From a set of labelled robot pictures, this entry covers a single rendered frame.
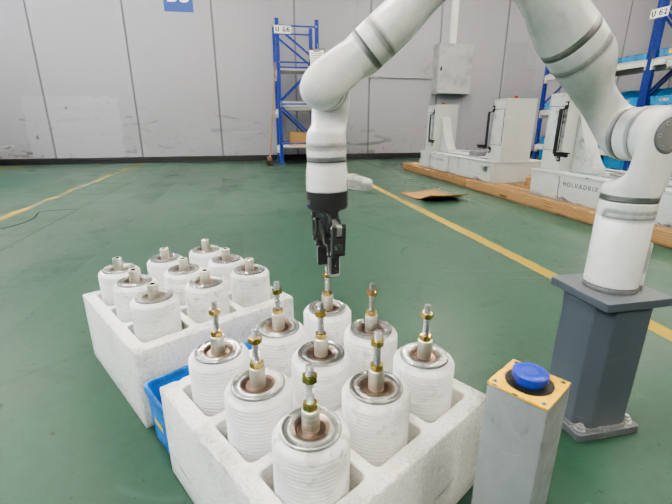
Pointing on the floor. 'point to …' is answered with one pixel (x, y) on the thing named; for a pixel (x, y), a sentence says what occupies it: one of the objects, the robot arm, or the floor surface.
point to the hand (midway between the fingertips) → (328, 263)
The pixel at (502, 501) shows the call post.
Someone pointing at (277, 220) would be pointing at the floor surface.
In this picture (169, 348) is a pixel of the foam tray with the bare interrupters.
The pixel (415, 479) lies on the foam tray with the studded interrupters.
